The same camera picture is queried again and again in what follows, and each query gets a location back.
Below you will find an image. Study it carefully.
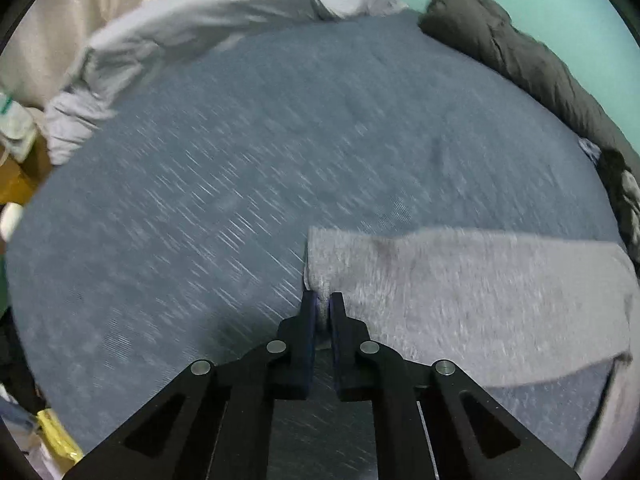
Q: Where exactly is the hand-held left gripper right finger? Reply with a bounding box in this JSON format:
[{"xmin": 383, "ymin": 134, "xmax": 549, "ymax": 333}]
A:
[{"xmin": 329, "ymin": 291, "xmax": 581, "ymax": 480}]

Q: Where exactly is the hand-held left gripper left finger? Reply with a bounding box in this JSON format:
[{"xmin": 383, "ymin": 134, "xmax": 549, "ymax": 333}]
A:
[{"xmin": 62, "ymin": 290, "xmax": 321, "ymax": 480}]

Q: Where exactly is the grey knit sweater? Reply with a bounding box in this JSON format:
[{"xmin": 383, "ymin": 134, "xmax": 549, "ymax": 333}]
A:
[{"xmin": 303, "ymin": 226, "xmax": 640, "ymax": 471}]

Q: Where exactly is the blue patterned bed cover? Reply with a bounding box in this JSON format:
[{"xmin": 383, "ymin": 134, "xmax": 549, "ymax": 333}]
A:
[{"xmin": 5, "ymin": 10, "xmax": 623, "ymax": 480}]

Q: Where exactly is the yellow packet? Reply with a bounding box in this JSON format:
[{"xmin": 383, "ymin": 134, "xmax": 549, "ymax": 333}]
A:
[{"xmin": 35, "ymin": 407, "xmax": 84, "ymax": 464}]

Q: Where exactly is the crumpled grey garment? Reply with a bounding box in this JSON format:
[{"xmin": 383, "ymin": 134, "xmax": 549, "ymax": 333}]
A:
[{"xmin": 617, "ymin": 169, "xmax": 640, "ymax": 258}]

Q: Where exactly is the white round object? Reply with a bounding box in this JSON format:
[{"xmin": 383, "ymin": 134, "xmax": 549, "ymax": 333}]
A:
[{"xmin": 0, "ymin": 202, "xmax": 24, "ymax": 242}]

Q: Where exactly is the dark grey pillow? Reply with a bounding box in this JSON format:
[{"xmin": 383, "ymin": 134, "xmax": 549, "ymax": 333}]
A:
[{"xmin": 417, "ymin": 0, "xmax": 640, "ymax": 261}]

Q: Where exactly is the brown cardboard box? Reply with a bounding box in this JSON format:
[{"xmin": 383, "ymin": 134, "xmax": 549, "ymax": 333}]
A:
[{"xmin": 0, "ymin": 130, "xmax": 51, "ymax": 206}]

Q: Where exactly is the light grey sheet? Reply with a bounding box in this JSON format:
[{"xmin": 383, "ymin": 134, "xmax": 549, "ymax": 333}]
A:
[{"xmin": 45, "ymin": 0, "xmax": 408, "ymax": 166}]

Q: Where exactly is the clear plastic bag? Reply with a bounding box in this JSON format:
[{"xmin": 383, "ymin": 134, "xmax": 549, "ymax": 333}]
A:
[{"xmin": 0, "ymin": 87, "xmax": 38, "ymax": 161}]

